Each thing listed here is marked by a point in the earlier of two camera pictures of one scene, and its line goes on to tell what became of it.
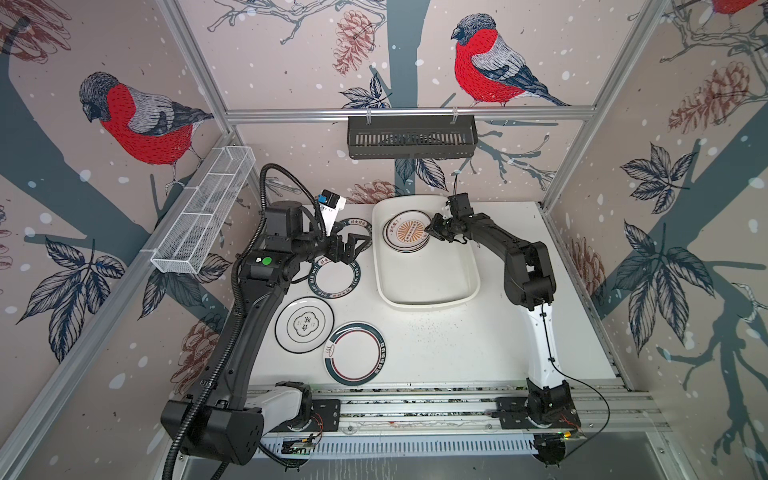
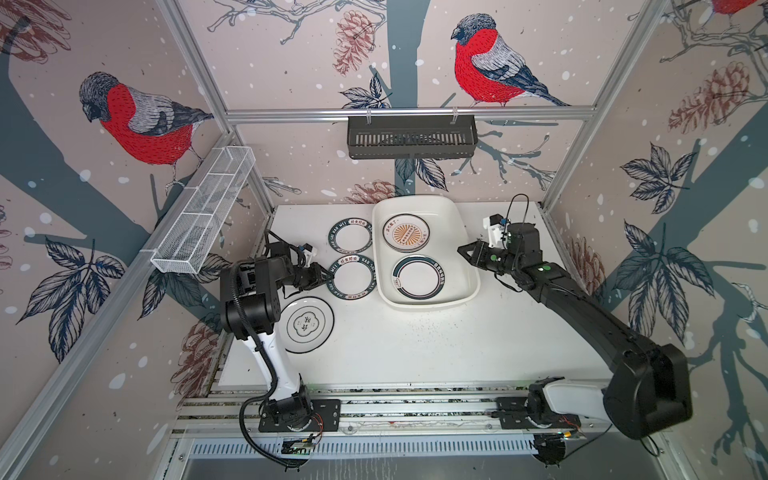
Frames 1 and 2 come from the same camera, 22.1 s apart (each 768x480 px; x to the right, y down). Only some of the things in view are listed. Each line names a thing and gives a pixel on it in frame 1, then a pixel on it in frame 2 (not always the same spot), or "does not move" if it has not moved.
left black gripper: x=348 y=252 -> x=315 y=274
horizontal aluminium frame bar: x=315 y=116 does not move
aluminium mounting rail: x=432 y=411 does not move
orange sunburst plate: x=404 y=231 does not move
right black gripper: x=437 y=228 -> x=480 y=254
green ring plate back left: x=356 y=226 does not move
